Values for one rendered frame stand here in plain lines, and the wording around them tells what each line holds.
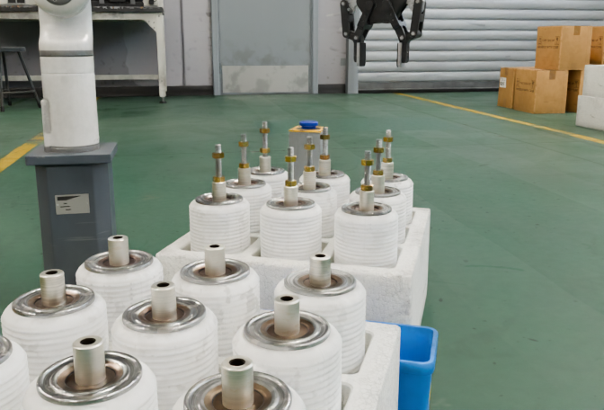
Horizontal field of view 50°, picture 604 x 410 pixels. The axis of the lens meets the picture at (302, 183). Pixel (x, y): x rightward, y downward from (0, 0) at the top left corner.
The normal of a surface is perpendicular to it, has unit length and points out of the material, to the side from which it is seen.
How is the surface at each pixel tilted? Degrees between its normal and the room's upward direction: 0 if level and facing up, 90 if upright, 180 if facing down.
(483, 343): 0
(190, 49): 90
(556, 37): 90
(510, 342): 0
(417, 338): 88
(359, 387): 0
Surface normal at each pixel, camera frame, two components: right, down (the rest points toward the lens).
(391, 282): -0.25, 0.21
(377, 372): 0.00, -0.98
